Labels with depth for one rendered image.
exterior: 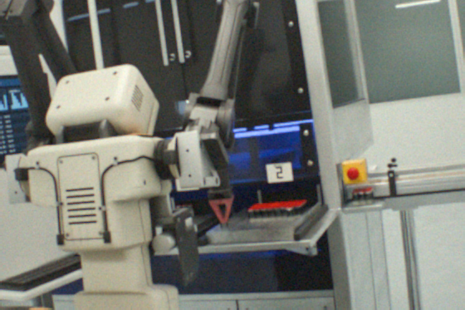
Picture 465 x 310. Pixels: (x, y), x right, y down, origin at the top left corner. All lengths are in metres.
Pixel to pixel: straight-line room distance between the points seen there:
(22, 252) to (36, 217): 0.14
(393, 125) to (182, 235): 5.36
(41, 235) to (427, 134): 4.99
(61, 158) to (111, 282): 0.28
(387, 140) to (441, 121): 0.60
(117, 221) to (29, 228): 0.99
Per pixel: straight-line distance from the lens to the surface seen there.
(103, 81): 1.35
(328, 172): 2.06
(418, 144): 6.64
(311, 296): 2.18
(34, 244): 2.24
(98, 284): 1.37
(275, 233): 1.74
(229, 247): 1.77
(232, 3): 1.54
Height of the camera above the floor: 1.27
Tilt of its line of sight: 3 degrees down
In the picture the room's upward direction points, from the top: 8 degrees counter-clockwise
